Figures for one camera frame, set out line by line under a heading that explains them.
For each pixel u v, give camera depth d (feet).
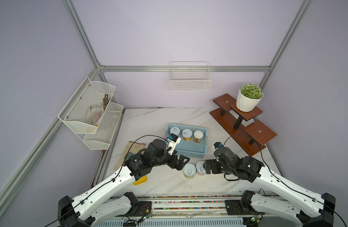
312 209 1.30
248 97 2.62
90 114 2.51
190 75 3.12
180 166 1.99
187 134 3.22
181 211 2.40
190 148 3.23
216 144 2.23
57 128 1.97
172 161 2.01
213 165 2.13
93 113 2.57
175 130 3.30
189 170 2.68
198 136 3.14
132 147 1.81
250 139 2.97
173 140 2.02
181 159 2.01
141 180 2.68
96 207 1.37
